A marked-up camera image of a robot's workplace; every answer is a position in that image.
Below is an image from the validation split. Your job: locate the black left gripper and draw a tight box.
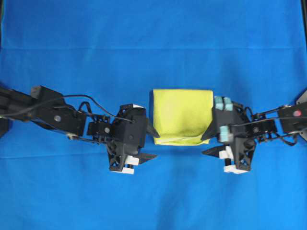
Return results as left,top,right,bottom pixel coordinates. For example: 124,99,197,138
106,104,160,174

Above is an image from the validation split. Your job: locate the yellow towel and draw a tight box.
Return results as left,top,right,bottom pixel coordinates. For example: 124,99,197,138
153,89,213,146

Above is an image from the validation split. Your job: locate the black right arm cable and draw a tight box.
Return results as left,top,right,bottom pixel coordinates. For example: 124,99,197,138
230,105,307,147

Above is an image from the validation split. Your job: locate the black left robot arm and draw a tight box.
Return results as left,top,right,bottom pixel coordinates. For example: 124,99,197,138
0,86,160,174

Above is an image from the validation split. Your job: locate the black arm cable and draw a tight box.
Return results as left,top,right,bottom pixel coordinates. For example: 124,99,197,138
0,94,135,125
230,105,307,147

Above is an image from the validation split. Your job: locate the blue table cloth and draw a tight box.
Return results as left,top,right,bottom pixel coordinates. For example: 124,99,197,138
0,0,307,230

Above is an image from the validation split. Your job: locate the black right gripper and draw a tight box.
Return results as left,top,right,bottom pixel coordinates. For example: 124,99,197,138
201,96,256,174

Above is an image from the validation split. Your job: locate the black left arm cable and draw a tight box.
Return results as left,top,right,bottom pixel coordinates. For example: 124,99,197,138
0,94,135,125

